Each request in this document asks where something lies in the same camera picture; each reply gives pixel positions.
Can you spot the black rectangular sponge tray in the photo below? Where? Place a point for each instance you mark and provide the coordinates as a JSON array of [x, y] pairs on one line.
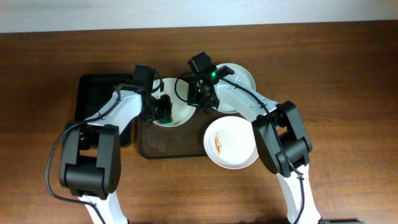
[[94, 91]]

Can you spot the brown serving tray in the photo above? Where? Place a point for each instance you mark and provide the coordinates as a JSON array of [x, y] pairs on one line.
[[185, 140]]

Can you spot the white plate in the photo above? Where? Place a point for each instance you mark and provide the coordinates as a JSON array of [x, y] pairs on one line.
[[229, 142], [242, 81], [181, 112]]

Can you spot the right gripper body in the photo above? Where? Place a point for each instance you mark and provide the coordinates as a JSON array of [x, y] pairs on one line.
[[203, 99]]

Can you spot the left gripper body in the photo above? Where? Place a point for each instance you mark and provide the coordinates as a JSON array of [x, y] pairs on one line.
[[162, 109]]

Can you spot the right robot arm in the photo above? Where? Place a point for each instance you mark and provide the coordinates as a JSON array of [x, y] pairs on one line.
[[282, 141]]

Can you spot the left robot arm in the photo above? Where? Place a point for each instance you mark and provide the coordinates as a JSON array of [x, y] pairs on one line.
[[91, 154]]

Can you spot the green yellow sponge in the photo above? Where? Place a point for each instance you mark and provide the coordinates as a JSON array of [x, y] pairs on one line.
[[166, 120]]

